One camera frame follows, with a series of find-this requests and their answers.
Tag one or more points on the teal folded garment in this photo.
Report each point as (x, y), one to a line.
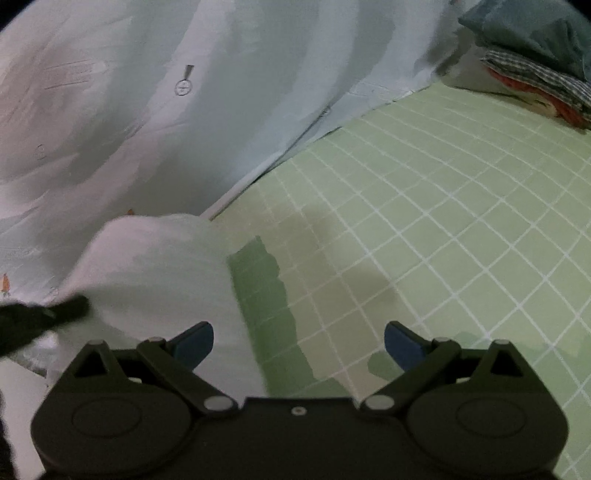
(531, 32)

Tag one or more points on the white garment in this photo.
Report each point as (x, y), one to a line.
(161, 277)

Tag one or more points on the red folded garment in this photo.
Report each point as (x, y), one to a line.
(563, 108)

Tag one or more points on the green grid mat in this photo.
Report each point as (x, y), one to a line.
(438, 207)

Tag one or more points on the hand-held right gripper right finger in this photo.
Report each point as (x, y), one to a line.
(405, 346)

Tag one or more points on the pale blue printed bed sheet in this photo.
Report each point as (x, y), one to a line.
(207, 115)

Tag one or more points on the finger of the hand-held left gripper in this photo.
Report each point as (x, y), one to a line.
(69, 311)

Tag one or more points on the checked folded garment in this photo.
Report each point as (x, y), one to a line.
(531, 69)

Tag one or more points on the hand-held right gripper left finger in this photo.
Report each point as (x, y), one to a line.
(195, 344)

